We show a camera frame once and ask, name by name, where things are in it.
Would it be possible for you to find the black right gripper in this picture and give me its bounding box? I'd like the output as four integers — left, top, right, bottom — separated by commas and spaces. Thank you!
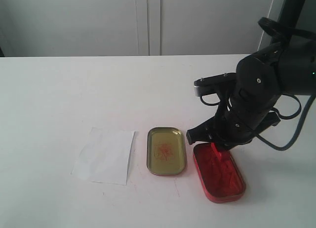
186, 90, 280, 151

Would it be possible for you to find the red plastic stamp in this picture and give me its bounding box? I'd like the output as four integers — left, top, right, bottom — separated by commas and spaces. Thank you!
211, 143, 231, 162

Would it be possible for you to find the red ink pad tin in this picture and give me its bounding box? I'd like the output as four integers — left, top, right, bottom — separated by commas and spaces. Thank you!
193, 143, 246, 203

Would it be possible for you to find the white paper sheet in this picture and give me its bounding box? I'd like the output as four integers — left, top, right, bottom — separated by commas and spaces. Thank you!
71, 127, 135, 185

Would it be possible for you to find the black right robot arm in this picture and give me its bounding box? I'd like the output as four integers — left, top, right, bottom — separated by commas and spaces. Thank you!
186, 40, 316, 151

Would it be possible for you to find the gold tin lid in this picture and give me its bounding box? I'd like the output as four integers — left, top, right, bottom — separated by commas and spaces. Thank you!
146, 127, 186, 176

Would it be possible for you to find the black vertical pole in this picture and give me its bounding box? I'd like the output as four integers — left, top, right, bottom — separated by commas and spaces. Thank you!
265, 0, 306, 50

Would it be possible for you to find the white cabinet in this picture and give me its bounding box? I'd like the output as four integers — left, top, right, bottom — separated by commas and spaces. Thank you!
0, 0, 285, 57

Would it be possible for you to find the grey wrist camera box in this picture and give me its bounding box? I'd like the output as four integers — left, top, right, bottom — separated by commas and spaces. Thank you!
194, 73, 236, 97

